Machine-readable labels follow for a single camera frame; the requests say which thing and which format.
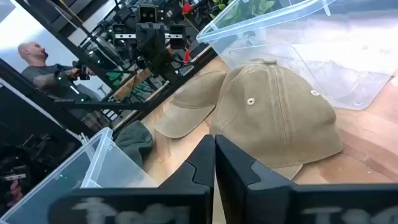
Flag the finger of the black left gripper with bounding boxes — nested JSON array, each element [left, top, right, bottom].
[[111, 24, 127, 47], [169, 24, 187, 50]]

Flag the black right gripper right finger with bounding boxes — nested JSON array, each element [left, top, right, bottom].
[[214, 134, 398, 224]]

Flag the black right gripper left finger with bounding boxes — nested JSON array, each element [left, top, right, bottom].
[[48, 134, 215, 224]]

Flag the dark green baseball cap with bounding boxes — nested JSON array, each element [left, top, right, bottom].
[[114, 120, 154, 169]]

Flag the khaki baseball cap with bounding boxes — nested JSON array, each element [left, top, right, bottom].
[[154, 70, 228, 139], [210, 58, 345, 180]]

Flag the clear plastic storage bin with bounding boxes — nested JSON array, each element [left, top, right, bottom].
[[0, 126, 159, 224], [195, 0, 398, 111]]

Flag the person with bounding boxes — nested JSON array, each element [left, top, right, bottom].
[[17, 41, 103, 103]]

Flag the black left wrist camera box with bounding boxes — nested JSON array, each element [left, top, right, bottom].
[[139, 4, 158, 24]]

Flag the black overhead rig frame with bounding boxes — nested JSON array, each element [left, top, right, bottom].
[[14, 0, 150, 113]]

